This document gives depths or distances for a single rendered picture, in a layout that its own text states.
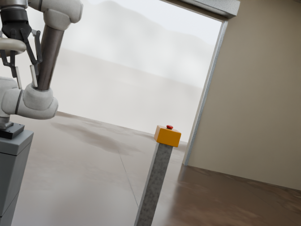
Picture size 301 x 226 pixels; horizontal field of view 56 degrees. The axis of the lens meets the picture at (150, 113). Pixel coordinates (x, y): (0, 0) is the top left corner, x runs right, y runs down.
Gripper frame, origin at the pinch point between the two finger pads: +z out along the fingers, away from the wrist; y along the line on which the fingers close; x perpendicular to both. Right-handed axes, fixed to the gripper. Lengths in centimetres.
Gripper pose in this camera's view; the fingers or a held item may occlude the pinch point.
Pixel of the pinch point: (26, 77)
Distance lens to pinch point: 98.2
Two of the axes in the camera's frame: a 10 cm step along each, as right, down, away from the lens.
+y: -8.4, 1.9, -5.0
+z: 1.2, 9.8, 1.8
